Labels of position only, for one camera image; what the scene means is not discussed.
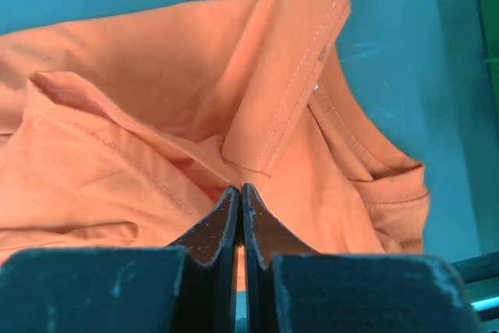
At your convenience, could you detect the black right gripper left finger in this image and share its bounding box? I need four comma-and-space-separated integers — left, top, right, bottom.
1, 187, 239, 332

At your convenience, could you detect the orange t shirt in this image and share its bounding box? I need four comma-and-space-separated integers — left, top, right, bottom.
0, 0, 431, 291

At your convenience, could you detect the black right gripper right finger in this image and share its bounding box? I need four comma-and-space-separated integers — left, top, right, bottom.
242, 183, 481, 332

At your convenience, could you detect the green plastic bin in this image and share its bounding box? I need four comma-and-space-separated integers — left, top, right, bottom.
455, 0, 499, 322

